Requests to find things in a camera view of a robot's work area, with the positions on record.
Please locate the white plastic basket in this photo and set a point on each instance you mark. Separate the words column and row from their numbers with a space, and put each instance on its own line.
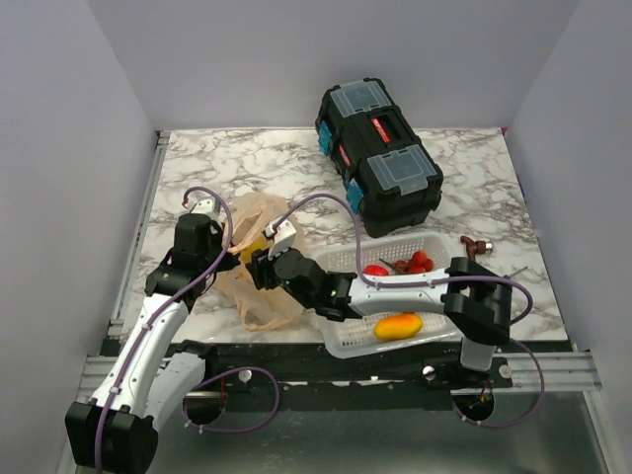
column 354, row 337

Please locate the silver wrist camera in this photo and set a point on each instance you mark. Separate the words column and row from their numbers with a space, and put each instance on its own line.
column 207, row 206
column 281, row 233

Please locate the aluminium frame rail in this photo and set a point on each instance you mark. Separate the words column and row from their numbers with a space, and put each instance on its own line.
column 117, row 428

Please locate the brown metal fitting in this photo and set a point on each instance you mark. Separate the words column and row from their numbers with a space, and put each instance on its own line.
column 474, row 248

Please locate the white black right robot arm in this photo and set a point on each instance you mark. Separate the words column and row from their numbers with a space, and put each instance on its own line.
column 475, row 300

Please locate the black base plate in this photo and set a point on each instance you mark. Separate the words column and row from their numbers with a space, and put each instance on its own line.
column 305, row 377

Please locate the orange yellow fake mango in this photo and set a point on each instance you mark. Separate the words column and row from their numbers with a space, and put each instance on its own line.
column 398, row 327

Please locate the red fake lychee bunch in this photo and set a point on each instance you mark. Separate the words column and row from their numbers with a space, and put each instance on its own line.
column 418, row 263

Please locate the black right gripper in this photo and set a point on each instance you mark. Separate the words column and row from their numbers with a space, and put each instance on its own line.
column 262, row 268

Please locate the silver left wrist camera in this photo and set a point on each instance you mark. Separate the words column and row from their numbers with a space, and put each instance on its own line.
column 207, row 206

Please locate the green handled screwdriver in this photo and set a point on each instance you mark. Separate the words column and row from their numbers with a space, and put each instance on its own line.
column 519, row 271

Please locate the black plastic toolbox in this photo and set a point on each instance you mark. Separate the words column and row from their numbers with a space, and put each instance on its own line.
column 391, row 181

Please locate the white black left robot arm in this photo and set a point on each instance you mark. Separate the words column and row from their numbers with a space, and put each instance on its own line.
column 117, row 429

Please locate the translucent orange plastic bag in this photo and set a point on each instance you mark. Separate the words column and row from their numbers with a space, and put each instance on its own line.
column 259, row 310

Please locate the yellow fake pear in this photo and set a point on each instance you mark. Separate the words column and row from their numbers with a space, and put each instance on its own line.
column 260, row 243

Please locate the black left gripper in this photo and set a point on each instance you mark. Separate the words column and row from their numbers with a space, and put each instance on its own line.
column 231, row 261

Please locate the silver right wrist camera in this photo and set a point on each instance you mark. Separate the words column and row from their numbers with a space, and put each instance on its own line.
column 281, row 233

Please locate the red fake apple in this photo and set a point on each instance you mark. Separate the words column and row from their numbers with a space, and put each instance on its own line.
column 375, row 270

